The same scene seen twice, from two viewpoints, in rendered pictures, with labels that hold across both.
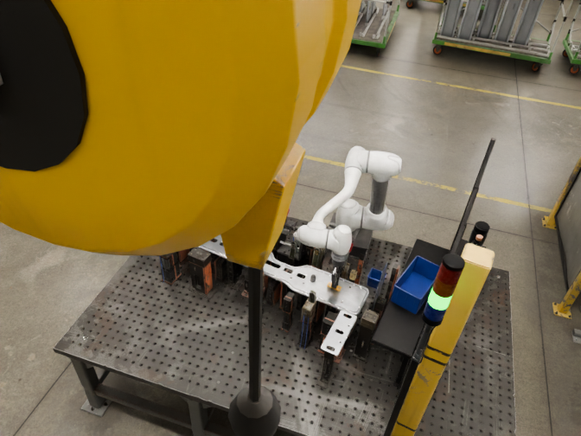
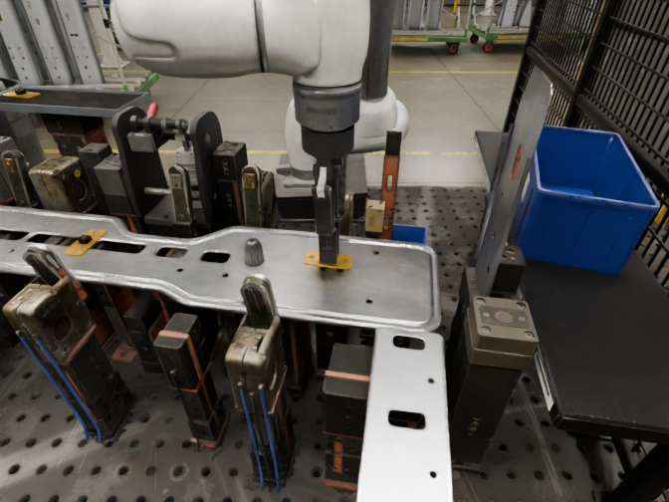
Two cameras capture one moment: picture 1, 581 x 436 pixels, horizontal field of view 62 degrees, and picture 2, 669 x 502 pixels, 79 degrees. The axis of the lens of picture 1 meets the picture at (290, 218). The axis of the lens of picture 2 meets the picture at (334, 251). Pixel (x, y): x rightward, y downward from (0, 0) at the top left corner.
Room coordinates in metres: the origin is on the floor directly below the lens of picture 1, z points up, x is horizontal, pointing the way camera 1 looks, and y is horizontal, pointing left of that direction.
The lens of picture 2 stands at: (1.35, -0.15, 1.46)
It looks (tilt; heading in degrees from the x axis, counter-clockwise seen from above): 37 degrees down; 345
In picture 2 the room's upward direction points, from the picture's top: straight up
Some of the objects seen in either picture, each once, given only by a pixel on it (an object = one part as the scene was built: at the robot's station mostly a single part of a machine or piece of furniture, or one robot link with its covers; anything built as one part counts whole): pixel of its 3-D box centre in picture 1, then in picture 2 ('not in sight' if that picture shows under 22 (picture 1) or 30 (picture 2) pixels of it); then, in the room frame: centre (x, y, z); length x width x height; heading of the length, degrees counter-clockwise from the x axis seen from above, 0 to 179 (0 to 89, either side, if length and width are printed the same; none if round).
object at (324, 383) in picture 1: (328, 364); not in sight; (1.48, -0.26, 0.84); 0.11 x 0.06 x 0.29; 156
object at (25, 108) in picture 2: not in sight; (66, 100); (2.48, 0.22, 1.16); 0.37 x 0.14 x 0.02; 66
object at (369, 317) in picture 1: (365, 336); (475, 393); (1.66, -0.47, 0.88); 0.08 x 0.08 x 0.36; 66
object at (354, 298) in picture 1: (259, 259); (75, 245); (2.08, 0.17, 1.00); 1.38 x 0.22 x 0.02; 66
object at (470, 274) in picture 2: not in sight; (460, 347); (1.77, -0.51, 0.85); 0.12 x 0.03 x 0.30; 156
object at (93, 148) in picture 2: not in sight; (121, 221); (2.32, 0.15, 0.90); 0.05 x 0.05 x 0.40; 66
